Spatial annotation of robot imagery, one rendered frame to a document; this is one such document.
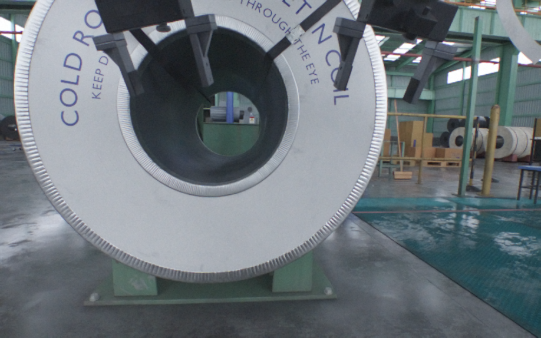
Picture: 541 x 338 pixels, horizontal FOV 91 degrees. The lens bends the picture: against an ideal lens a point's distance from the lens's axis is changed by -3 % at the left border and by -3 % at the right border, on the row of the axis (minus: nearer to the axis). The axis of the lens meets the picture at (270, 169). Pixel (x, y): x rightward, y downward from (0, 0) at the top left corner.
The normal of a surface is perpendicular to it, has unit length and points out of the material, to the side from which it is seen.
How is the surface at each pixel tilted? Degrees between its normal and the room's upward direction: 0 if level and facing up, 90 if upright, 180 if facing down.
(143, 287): 90
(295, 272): 90
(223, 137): 90
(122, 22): 114
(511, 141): 90
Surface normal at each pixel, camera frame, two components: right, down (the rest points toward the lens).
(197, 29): -0.12, 0.50
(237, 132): 0.11, 0.12
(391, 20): 0.09, 0.51
